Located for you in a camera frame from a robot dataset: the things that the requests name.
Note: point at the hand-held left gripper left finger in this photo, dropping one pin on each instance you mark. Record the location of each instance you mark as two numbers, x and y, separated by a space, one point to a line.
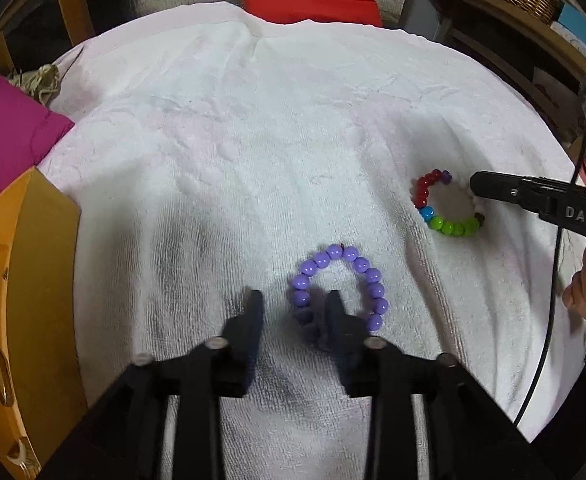
250 325

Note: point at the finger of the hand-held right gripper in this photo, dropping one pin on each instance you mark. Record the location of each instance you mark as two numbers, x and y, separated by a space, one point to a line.
503 187

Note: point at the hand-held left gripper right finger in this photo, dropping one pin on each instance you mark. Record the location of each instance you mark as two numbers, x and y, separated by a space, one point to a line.
337 325

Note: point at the orange cardboard box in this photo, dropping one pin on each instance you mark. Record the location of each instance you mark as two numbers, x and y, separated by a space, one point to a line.
38 270

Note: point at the person's right hand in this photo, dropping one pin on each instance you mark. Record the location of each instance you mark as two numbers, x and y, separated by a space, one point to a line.
580 295

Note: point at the wooden shelf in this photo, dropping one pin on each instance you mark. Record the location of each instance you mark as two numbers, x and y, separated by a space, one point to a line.
523 60

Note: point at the blue box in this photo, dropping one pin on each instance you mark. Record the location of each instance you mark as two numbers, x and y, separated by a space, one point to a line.
585 35

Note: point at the white towel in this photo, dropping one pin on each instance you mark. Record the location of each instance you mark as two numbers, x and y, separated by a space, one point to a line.
273 135

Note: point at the magenta pillow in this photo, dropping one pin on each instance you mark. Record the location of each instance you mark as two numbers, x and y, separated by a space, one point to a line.
8 130

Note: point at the beige crumpled cloth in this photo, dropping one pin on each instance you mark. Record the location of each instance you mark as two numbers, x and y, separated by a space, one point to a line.
38 82

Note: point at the wooden chair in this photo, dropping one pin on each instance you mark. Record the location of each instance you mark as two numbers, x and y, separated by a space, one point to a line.
73 5

